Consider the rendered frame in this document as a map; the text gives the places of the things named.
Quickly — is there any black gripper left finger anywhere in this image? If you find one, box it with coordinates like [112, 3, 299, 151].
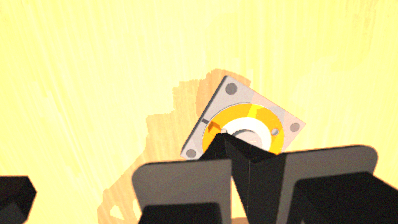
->
[131, 133, 232, 224]

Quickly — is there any yellow round plate with orange tab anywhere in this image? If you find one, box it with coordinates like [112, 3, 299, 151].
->
[202, 102, 284, 154]

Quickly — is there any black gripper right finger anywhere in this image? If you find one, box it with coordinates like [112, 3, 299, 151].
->
[222, 133, 378, 224]

